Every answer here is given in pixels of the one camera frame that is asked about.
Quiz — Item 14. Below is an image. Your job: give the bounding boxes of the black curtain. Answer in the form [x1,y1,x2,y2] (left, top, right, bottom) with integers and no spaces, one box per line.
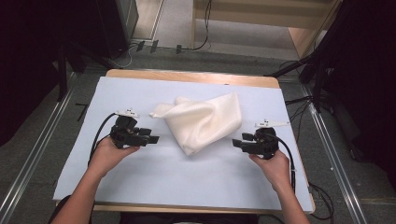
[0,0,104,147]
[323,0,396,188]

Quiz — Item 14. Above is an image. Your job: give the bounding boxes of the white towel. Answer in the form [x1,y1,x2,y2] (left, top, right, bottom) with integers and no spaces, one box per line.
[148,91,244,157]

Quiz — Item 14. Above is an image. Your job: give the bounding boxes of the black cabinet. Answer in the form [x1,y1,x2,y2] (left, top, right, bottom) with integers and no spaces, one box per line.
[95,0,140,60]

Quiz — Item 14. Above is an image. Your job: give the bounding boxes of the person's right hand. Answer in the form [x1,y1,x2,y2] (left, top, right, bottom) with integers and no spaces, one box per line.
[248,148,292,194]

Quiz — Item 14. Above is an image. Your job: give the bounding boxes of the black looped floor cable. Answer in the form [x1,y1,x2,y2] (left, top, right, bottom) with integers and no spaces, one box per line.
[307,182,334,222]

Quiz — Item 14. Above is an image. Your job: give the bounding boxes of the white floor cable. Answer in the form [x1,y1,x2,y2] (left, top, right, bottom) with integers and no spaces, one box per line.
[106,43,138,69]

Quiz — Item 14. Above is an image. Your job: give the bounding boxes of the hand-held gripper black cable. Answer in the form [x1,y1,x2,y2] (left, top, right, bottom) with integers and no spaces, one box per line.
[88,112,118,166]
[270,133,297,194]

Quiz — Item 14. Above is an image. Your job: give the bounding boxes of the person's dark clothing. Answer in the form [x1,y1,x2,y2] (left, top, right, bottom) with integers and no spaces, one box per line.
[120,212,260,224]

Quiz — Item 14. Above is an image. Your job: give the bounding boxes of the black hanging cable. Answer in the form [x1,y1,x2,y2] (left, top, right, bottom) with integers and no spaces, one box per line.
[180,0,213,52]

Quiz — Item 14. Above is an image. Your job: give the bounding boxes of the metal floor rail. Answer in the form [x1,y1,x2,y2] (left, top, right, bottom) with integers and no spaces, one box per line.
[300,83,369,224]
[0,72,78,224]

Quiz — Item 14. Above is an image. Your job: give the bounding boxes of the wooden table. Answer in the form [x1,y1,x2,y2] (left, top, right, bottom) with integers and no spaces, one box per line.
[55,68,316,216]

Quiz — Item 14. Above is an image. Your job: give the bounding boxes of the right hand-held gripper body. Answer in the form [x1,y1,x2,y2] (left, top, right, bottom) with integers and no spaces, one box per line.
[247,119,290,161]

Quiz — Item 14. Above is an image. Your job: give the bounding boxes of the left hand-held gripper black cable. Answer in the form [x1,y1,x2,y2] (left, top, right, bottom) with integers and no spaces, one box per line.
[88,112,118,166]

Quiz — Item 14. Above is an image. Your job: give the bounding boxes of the black floor cables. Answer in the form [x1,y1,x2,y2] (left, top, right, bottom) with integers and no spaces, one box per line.
[284,95,314,143]

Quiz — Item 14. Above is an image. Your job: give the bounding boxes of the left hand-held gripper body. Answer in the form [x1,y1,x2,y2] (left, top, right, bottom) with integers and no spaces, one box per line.
[109,108,149,149]

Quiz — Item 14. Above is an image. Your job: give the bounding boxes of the wooden shelf unit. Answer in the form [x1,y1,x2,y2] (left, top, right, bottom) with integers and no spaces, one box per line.
[191,0,344,60]

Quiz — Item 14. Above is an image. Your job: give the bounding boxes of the light blue mat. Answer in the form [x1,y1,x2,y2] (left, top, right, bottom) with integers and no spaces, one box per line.
[52,77,314,213]

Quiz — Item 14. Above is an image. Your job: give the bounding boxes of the person's left hand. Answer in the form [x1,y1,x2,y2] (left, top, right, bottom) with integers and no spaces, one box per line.
[88,136,141,180]

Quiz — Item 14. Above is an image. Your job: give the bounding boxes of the black metal stand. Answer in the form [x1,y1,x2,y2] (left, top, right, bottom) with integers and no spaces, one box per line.
[263,0,353,114]

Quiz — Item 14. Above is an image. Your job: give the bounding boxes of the right hand-held gripper black cable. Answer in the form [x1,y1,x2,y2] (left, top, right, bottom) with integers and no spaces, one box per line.
[270,133,297,194]

